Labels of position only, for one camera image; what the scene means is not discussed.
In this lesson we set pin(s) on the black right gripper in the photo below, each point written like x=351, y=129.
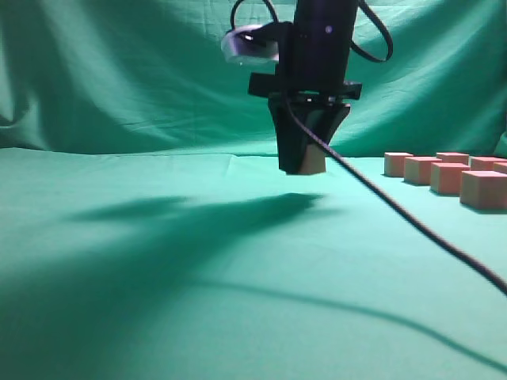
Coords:
x=313, y=54

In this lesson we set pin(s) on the green cloth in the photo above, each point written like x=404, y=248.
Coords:
x=148, y=233

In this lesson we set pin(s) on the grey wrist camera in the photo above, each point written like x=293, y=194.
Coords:
x=239, y=46

